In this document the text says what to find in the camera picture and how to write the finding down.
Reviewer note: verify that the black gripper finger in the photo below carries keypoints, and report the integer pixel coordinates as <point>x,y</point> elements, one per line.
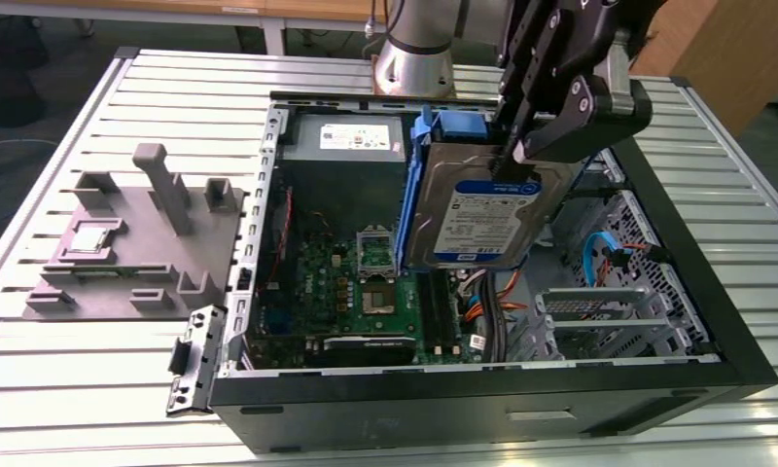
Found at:
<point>525,87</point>
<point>591,126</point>

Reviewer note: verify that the hard disk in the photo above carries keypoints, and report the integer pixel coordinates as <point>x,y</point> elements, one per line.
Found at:
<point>480,219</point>

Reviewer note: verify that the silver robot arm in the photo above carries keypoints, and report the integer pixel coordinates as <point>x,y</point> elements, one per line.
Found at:
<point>415,68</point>

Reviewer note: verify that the metal disk bay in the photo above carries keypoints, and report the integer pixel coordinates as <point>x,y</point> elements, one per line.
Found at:
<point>597,323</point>

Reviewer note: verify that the metal drive cage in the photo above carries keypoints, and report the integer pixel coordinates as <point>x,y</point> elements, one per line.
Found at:
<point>607,168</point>

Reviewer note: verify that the brown wooden cabinet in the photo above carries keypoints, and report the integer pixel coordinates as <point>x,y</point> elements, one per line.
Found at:
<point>740,48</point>

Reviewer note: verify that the grey power supply unit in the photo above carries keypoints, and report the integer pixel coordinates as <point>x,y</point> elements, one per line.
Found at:
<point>344,185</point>

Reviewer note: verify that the black RAM slot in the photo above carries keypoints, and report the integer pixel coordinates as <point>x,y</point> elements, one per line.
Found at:
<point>439,316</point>
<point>431,316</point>
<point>448,316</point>

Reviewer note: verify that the white barcode label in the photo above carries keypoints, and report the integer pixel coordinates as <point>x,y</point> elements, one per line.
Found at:
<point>479,341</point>

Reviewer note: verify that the CPU socket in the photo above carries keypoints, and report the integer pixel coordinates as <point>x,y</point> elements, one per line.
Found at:
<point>379,299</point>

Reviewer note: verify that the green motherboard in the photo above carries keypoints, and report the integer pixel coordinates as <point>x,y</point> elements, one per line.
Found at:
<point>324,292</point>

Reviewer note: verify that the black graphics card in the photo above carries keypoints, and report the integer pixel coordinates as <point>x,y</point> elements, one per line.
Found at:
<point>369,350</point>

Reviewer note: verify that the blue board connector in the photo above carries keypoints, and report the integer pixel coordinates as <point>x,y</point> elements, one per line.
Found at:
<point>277,323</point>

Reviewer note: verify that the black PC case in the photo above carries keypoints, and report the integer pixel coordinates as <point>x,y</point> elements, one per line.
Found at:
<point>428,413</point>

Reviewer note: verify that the grey parts rack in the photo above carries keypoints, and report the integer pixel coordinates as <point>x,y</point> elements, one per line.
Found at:
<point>161,272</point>

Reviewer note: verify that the green RAM stick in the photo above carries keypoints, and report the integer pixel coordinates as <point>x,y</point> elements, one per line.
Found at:
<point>113,272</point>

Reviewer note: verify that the silver CPU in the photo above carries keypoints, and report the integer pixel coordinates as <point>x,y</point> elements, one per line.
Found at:
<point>89,240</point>

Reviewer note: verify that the black office chair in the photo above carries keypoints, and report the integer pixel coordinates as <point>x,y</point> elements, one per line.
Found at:
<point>7,63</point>

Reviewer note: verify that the silver gripper bracket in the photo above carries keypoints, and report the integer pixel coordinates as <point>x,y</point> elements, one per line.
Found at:
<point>619,78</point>

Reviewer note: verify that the wooden desk white frame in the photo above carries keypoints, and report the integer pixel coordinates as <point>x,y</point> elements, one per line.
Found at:
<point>324,23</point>

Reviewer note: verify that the grey card retainer bracket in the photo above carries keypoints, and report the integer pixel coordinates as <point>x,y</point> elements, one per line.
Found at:
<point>201,360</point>

